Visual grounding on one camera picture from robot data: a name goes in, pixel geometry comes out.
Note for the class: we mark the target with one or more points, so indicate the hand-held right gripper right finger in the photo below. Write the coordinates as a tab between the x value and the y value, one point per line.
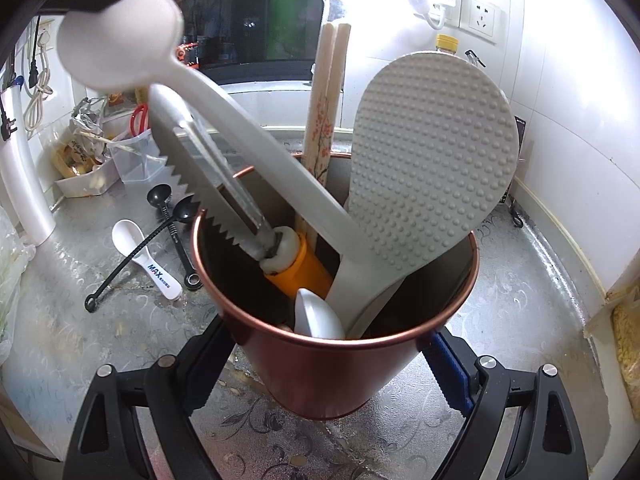
452	380

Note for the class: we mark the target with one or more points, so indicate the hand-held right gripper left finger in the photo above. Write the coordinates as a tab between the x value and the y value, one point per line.
205	375

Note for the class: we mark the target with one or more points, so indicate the white ceramic spoon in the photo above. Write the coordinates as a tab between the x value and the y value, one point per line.
317	315
120	35
125	237

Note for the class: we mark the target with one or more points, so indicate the red metal utensil holder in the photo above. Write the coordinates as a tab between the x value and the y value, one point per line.
325	380

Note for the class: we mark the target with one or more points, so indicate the black measuring spoon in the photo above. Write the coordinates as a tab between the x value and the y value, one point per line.
185	210
160	195

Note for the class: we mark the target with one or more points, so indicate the cream patterned chopstick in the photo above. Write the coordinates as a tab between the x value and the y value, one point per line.
325	60
342	60

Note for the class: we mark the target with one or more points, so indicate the black power plug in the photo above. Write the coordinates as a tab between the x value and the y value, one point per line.
7	125
34	75

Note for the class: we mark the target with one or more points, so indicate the crumpled silver foil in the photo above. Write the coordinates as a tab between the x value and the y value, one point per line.
90	117

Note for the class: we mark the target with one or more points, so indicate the dark window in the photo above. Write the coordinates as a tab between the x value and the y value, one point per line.
235	10

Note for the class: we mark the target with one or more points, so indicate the wooden stick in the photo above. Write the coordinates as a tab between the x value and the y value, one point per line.
107	141

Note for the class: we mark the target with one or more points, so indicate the yellow snack packets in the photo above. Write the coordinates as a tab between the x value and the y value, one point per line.
75	157

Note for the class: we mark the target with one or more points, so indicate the bag of grains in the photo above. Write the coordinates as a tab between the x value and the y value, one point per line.
625	345

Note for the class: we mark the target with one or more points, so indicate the black clip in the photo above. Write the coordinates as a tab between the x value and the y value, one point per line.
515	215

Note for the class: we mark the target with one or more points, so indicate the clear plastic scissors holder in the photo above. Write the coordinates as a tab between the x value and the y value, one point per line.
137	160

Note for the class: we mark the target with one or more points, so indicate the white pipe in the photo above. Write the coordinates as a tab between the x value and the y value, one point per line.
25	175

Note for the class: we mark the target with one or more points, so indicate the white plastic tray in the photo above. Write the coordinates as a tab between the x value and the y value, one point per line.
82	187

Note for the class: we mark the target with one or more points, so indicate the clear plastic bag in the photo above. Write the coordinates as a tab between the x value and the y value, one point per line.
10	285

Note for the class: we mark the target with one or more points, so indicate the black smartphone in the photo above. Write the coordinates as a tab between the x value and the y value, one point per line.
521	135

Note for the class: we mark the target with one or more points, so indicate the steel oil dispenser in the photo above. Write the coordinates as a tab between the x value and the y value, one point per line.
475	58

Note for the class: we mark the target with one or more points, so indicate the vinegar bottle yellow cap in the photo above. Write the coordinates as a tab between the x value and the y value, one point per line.
447	44

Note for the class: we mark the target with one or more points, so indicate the white wall socket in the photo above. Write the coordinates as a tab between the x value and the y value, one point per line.
480	17

